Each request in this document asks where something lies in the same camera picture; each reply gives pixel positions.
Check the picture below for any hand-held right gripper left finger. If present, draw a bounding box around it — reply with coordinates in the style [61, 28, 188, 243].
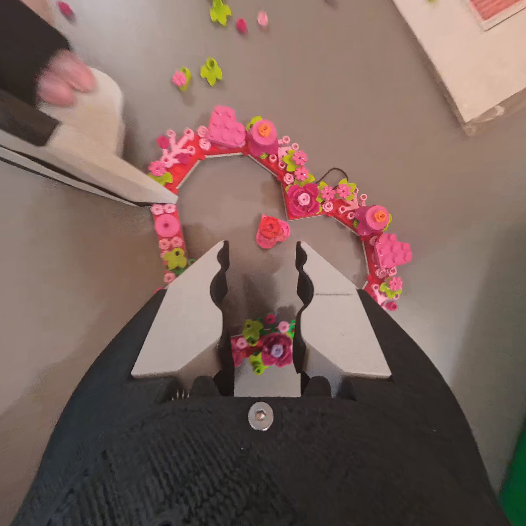
[131, 240, 236, 381]

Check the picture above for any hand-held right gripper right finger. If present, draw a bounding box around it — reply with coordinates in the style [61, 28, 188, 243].
[293, 241, 392, 379]

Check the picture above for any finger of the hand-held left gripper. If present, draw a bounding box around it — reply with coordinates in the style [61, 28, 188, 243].
[0, 148, 143, 207]
[0, 131, 179, 205]

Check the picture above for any heart-brick lego wreath half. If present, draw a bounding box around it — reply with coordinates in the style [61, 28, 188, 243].
[197, 105, 413, 311]

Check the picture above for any lime green lego leaf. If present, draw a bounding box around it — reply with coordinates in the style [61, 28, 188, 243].
[210, 0, 233, 26]
[200, 58, 224, 86]

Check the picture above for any person's left hand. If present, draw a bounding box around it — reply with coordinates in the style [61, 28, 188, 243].
[38, 51, 98, 108]

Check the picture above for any large green storage bin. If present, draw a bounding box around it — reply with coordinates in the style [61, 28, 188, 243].
[498, 427, 526, 523]

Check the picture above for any laminated instruction sheet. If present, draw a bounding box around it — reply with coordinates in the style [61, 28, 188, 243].
[392, 0, 526, 137]

